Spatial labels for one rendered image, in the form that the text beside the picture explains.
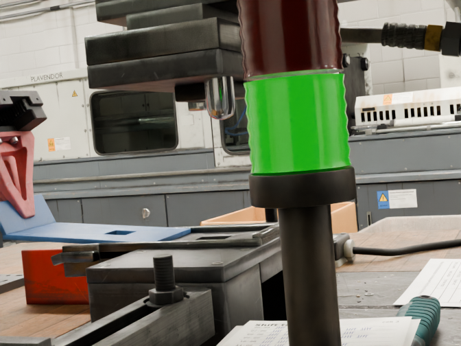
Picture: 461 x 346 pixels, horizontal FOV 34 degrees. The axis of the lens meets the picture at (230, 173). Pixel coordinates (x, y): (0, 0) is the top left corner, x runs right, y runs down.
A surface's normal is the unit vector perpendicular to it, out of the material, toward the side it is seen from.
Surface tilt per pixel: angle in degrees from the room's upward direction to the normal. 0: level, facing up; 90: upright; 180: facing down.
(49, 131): 90
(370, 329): 2
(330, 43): 104
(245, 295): 90
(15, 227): 64
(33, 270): 90
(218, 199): 90
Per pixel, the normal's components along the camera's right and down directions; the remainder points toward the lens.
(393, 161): -0.43, 0.08
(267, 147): -0.61, 0.33
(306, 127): 0.10, 0.29
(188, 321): 0.92, -0.06
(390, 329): -0.11, -0.99
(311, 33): 0.30, -0.22
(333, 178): 0.46, 0.00
